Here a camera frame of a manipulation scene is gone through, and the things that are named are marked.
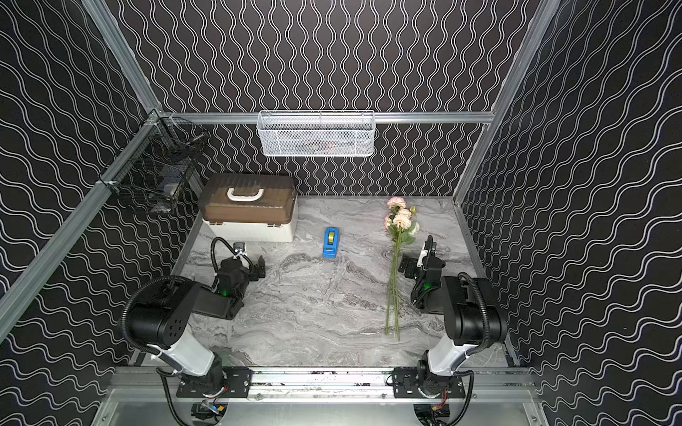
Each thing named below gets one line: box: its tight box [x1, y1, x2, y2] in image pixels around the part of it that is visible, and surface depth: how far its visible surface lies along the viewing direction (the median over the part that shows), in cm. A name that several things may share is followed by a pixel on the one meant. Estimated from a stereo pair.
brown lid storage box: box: [198, 173, 298, 242], surface depth 97 cm
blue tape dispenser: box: [322, 227, 341, 260], surface depth 103 cm
